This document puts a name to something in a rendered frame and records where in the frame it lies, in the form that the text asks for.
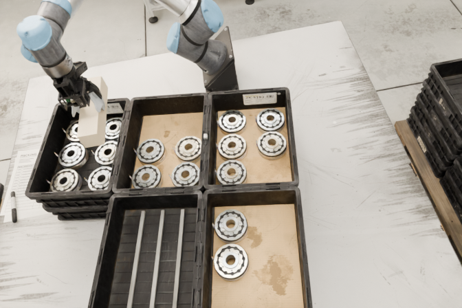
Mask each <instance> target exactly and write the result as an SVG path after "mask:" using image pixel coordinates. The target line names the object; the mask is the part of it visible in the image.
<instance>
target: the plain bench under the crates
mask: <svg viewBox="0 0 462 308"><path fill-rule="evenodd" d="M232 48H233V52H234V59H235V68H236V74H237V80H238V84H239V90H243V89H262V88H273V87H287V88H289V90H290V97H291V110H292V116H293V123H294V136H295V143H296V155H297V162H298V174H299V185H298V188H299V189H300V193H301V201H302V213H303V220H304V227H305V239H306V246H307V258H308V266H309V277H310V285H311V297H312V304H313V308H462V264H461V262H460V260H459V258H458V256H457V254H456V252H455V251H454V248H453V247H452V244H451V242H450V240H449V238H448V236H447V234H446V232H445V230H444V229H443V226H442V224H441V222H440V220H439V218H438V216H437V214H436V212H435V209H434V208H433V206H432V204H431V202H430V200H429V198H428V196H427V194H426V192H425V190H424V187H423V186H422V183H421V181H420V179H419V177H418V175H417V173H416V171H415V169H414V167H413V165H412V163H411V161H410V159H409V157H408V155H407V153H406V151H405V149H404V147H403V145H402V142H401V140H400V138H399V136H398V134H397V132H396V130H395V128H394V126H393V124H392V122H391V120H390V118H389V116H388V114H387V112H386V110H385V108H384V106H383V104H382V102H381V100H380V97H379V96H378V94H377V92H376V90H375V88H374V86H373V83H372V82H371V79H370V78H369V75H368V74H367V72H366V70H365V68H364V66H363V64H362V61H361V60H360V57H359V55H358V53H357V51H356V49H355V47H354V45H353V43H352V41H351V39H350V37H349V35H348V33H347V31H346V29H345V27H344V25H343V23H342V21H332V22H328V23H321V24H317V25H310V26H306V27H300V28H295V29H291V30H284V31H280V32H273V33H269V34H262V35H258V36H251V37H247V38H240V39H237V40H233V41H232ZM80 76H83V77H85V78H93V77H97V76H102V78H103V80H104V81H105V83H106V85H107V86H108V96H107V99H112V98H128V99H129V100H131V99H132V98H134V97H142V96H161V95H172V94H191V93H202V92H204V93H205V92H206V89H205V87H204V79H203V72H202V70H201V69H200V68H199V67H198V66H197V65H196V64H195V63H193V62H191V61H189V60H187V59H185V58H182V57H181V56H178V55H176V54H174V53H172V52H167V53H163V54H156V55H152V56H145V57H141V58H134V59H130V60H123V61H119V62H115V63H108V64H104V65H97V66H93V67H88V70H87V71H85V72H84V73H83V74H82V75H80ZM57 103H59V101H58V91H57V90H56V88H55V87H54V86H53V80H52V79H51V78H50V77H49V76H48V75H45V76H39V77H34V78H29V81H28V84H27V90H26V94H25V99H24V103H23V108H22V112H21V117H20V120H19V126H18V129H17V133H16V139H15V142H14V148H13V151H12V157H11V160H10V165H9V169H8V174H7V178H6V181H5V187H4V190H3V196H2V202H1V207H0V214H1V209H2V207H3V203H4V200H5V197H6V193H7V190H8V186H9V183H10V179H11V176H12V172H13V169H14V163H15V158H16V157H17V154H18V151H26V150H33V149H39V148H40V147H41V144H42V142H43V138H44V136H45V132H46V130H47V126H48V124H49V122H50V118H51V116H52V112H53V110H54V107H55V105H56V104H57ZM57 216H58V215H53V214H52V212H51V213H47V214H41V215H38V216H34V217H28V218H24V219H18V220H17V222H16V223H13V222H12V221H8V222H5V223H4V218H5V215H1V216H0V308H88V304H89V297H90V293H91V287H92V283H93V280H94V274H95V270H96V263H97V260H98V254H99V250H100V244H101V240H102V233H103V230H104V226H105V220H106V219H89V220H69V221H59V220H58V218H57Z"/></svg>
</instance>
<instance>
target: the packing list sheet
mask: <svg viewBox="0 0 462 308"><path fill-rule="evenodd" d="M39 150H40V149H33V150H26V151H18V154H17V157H16V158H15V163H14V169H13V172H12V176H11V179H10V183H9V186H8V190H7V193H6V196H5V200H4V203H3V207H2V209H1V214H0V216H1V215H5V218H4V223H5V222H8V221H11V220H12V210H11V197H10V193H11V192H12V191H14V192H15V196H16V213H17V220H18V219H24V218H28V217H34V216H38V215H44V214H47V213H50V212H47V211H45V210H44V209H43V207H42V203H36V200H31V199H29V198H28V197H26V196H25V190H26V188H27V185H28V182H29V179H30V175H31V174H32V170H33V168H34V164H35V161H36V159H37V156H38V154H39Z"/></svg>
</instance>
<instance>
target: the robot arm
mask: <svg viewBox="0 0 462 308"><path fill-rule="evenodd" d="M83 1H84V0H42V2H41V5H40V7H39V9H38V11H37V13H36V15H34V16H29V17H27V18H25V19H23V21H22V22H20V23H19V24H18V25H17V28H16V32H17V34H18V35H19V37H20V39H21V40H22V45H21V53H22V55H23V56H24V58H26V59H27V60H29V61H30V62H33V63H39V65H40V66H41V67H42V69H43V70H44V72H45V73H46V74H47V75H48V76H49V77H50V78H51V79H52V80H53V86H54V87H55V88H56V90H57V91H58V101H59V102H60V104H61V105H62V106H63V108H64V109H65V110H66V111H67V107H71V113H72V116H73V117H74V116H75V115H76V112H78V113H80V108H83V107H87V105H88V107H90V100H91V101H92V102H93V103H94V106H95V108H96V111H97V112H98V113H100V111H101V109H102V110H103V111H105V102H104V100H103V97H102V94H101V92H100V90H99V88H98V87H97V86H96V85H95V84H93V83H92V82H91V81H88V80H87V78H85V77H83V76H80V75H82V74H83V73H84V72H85V71H87V70H88V67H87V64H86V61H84V62H82V61H77V62H74V63H73V62H72V58H71V57H69V55H68V54H67V52H66V50H65V48H64V47H63V45H62V44H61V38H62V36H63V33H64V31H65V29H66V27H67V26H68V25H69V23H70V21H71V20H72V19H73V17H74V15H75V13H76V12H77V11H78V9H79V7H80V6H81V5H82V3H83ZM155 1H156V2H158V3H159V4H161V5H162V6H164V7H165V8H166V9H168V10H169V11H171V12H172V13H173V14H175V15H176V16H178V17H179V23H178V22H175V23H174V24H173V25H172V27H171V28H170V31H169V33H168V36H167V40H166V46H167V49H168V50H169V51H171V52H172V53H174V54H176V55H178V56H181V57H182V58H185V59H187V60H189V61H191V62H193V63H195V64H196V65H197V66H198V67H199V68H200V69H201V70H202V71H203V72H205V73H207V74H209V75H212V74H214V73H216V72H217V71H218V70H219V69H220V68H221V66H222V64H223V62H224V60H225V58H226V54H227V47H226V44H225V43H224V42H222V41H219V40H214V39H210V37H211V36H213V35H214V34H215V33H216V32H218V30H219V28H220V27H221V26H222V25H223V14H222V12H221V9H220V8H219V6H218V5H217V4H216V3H215V2H214V1H213V0H155ZM61 100H63V102H64V103H65V106H64V105H63V104H62V102H61ZM64 100H66V101H67V103H66V102H65V101H64Z"/></svg>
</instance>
